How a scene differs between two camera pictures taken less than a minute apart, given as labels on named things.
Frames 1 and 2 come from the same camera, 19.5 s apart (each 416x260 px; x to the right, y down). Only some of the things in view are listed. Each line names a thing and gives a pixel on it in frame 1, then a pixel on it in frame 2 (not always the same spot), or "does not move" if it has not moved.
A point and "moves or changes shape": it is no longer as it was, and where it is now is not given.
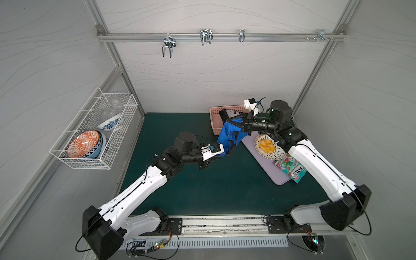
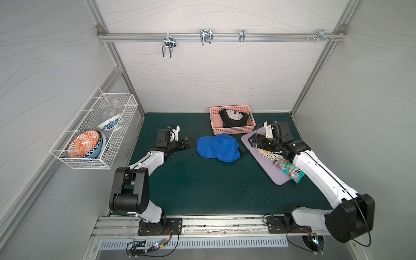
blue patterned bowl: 110,124 does not move
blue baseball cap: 229,136 moves or changes shape
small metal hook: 242,35 does not move
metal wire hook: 206,35 does not move
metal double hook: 170,42 does not move
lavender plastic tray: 265,164 does not move
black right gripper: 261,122 → 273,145
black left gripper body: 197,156 → 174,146
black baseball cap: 226,114 does not move
